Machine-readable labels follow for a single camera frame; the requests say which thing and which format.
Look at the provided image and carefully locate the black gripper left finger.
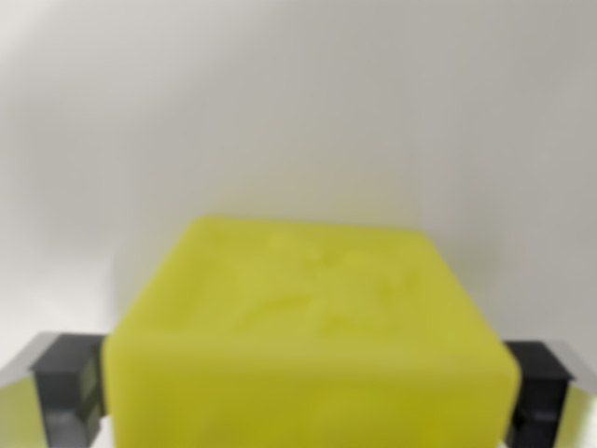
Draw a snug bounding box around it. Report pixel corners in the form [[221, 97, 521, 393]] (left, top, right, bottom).
[[0, 331, 113, 448]]

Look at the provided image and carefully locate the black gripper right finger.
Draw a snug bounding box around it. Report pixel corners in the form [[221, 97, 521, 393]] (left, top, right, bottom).
[[501, 340, 597, 448]]

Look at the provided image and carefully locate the yellow cube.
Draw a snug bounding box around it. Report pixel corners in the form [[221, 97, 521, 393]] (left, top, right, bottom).
[[102, 215, 521, 448]]

